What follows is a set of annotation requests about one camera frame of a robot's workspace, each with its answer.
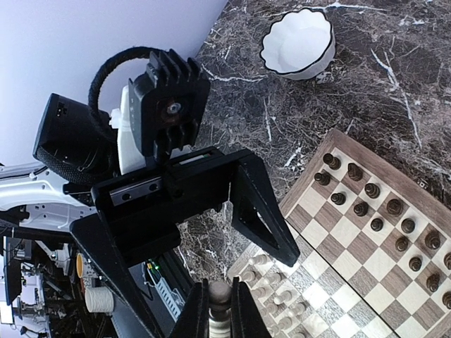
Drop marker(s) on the white slotted cable duct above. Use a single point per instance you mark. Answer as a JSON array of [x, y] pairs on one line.
[[171, 298]]

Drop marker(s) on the wooden chess board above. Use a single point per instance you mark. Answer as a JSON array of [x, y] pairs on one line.
[[374, 252]]

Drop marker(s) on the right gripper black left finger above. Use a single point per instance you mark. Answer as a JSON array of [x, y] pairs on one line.
[[193, 321]]

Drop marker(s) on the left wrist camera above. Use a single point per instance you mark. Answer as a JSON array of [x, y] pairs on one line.
[[161, 110]]

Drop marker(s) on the white pawn column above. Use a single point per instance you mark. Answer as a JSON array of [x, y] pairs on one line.
[[248, 276]]

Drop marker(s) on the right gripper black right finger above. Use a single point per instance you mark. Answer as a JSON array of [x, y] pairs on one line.
[[246, 320]]

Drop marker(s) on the white bowl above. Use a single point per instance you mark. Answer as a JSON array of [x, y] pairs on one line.
[[299, 46]]

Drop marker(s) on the white rook corner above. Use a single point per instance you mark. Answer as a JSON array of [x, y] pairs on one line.
[[261, 259]]

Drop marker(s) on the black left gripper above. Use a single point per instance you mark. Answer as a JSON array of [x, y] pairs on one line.
[[140, 212]]

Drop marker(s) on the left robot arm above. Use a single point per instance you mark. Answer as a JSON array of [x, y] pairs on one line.
[[76, 143]]

